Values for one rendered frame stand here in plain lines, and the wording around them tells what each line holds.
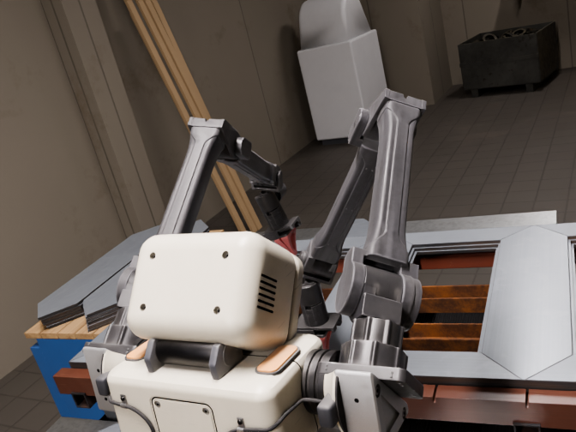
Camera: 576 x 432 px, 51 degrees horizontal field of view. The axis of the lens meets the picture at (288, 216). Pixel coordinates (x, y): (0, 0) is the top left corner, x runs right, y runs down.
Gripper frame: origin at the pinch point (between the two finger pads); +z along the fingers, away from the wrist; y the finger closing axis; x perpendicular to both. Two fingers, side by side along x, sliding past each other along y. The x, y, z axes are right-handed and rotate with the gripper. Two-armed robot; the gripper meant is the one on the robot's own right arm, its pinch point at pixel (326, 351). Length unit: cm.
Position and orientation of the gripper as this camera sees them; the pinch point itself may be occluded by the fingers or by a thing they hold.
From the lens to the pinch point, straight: 148.8
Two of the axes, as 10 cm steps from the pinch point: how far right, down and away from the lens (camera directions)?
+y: -9.0, 0.7, 4.4
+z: 2.5, 9.0, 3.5
